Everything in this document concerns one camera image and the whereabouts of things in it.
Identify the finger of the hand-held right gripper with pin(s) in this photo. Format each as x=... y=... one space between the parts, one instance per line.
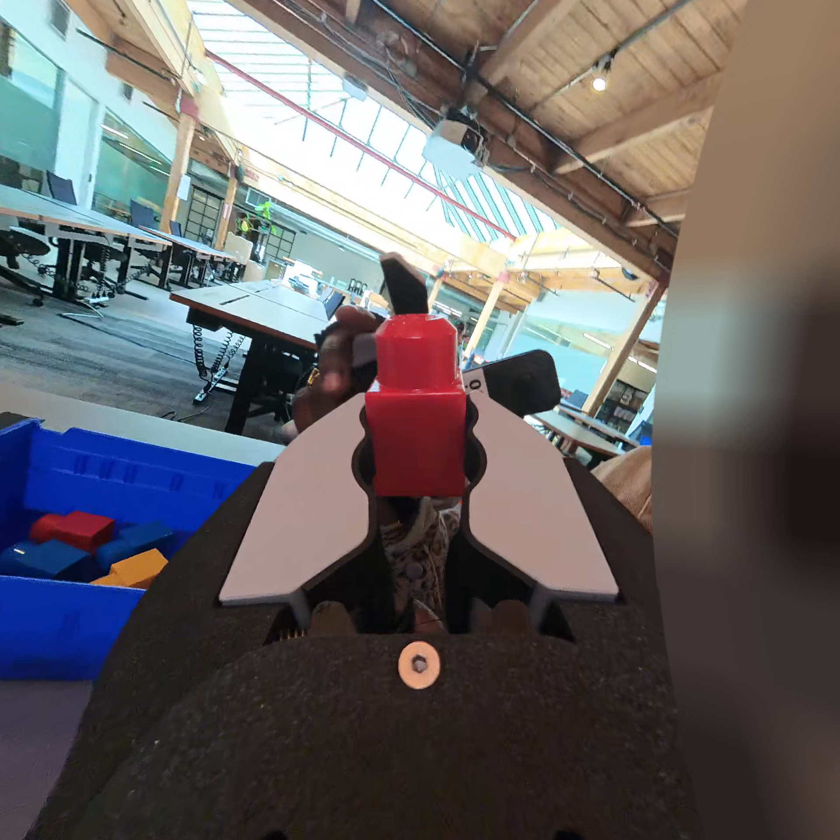
x=366 y=351
x=407 y=289

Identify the white ceiling device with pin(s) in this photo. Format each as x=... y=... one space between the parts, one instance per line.
x=453 y=148

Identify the person's right hand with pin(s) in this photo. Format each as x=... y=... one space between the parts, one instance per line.
x=331 y=380

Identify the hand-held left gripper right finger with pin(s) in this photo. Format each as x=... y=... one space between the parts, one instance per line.
x=538 y=512

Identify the blue plastic block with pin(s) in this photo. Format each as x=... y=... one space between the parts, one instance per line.
x=46 y=558
x=141 y=538

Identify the long office desk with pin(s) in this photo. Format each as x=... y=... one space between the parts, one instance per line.
x=65 y=210

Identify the person's right forearm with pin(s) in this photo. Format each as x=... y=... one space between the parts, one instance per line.
x=627 y=485

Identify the blue plastic bin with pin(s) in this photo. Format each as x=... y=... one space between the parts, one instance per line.
x=65 y=630

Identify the red ceiling pipe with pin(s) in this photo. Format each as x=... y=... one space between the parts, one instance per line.
x=361 y=148

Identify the red plastic block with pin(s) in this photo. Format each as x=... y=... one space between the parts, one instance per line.
x=417 y=439
x=79 y=528

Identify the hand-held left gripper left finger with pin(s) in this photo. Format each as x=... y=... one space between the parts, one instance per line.
x=308 y=518

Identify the green potted plant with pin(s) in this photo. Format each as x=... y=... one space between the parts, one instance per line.
x=262 y=216

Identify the ceiling spot lamp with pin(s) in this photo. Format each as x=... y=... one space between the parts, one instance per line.
x=600 y=80

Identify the person's patterned brown clothing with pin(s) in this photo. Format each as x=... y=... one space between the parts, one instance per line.
x=420 y=558

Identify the white top office desk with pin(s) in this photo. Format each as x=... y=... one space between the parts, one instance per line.
x=262 y=308

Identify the orange plastic block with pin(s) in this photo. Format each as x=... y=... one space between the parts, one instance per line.
x=138 y=568

